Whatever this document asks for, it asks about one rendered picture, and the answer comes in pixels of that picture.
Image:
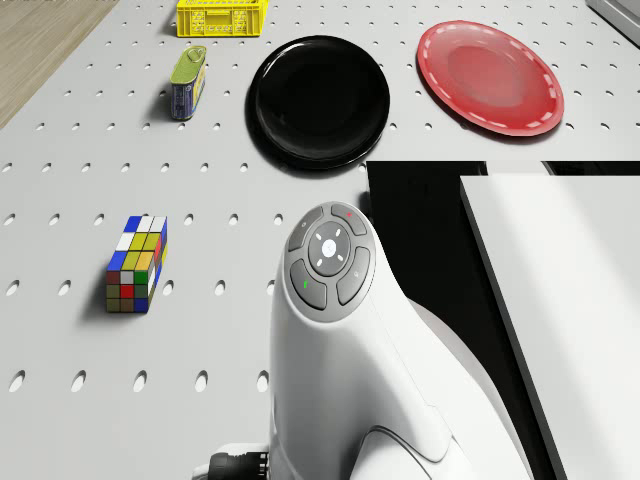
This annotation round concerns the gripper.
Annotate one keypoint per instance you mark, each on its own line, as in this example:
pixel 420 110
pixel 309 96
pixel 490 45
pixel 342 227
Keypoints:
pixel 235 462

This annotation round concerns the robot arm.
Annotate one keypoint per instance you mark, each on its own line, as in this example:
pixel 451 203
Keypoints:
pixel 345 360

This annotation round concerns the puzzle cube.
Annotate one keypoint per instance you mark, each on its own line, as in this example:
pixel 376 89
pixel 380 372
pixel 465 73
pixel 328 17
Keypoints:
pixel 136 265

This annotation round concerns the black plate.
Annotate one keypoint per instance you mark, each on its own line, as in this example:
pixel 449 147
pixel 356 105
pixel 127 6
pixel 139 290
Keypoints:
pixel 320 100

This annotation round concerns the flat-sided can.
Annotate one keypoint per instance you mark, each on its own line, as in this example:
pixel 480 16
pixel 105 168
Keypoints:
pixel 187 82

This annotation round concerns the yellow basket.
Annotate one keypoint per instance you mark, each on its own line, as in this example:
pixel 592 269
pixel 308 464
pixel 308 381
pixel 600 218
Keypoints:
pixel 220 20

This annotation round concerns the red plate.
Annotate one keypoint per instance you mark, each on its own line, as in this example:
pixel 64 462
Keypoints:
pixel 492 75

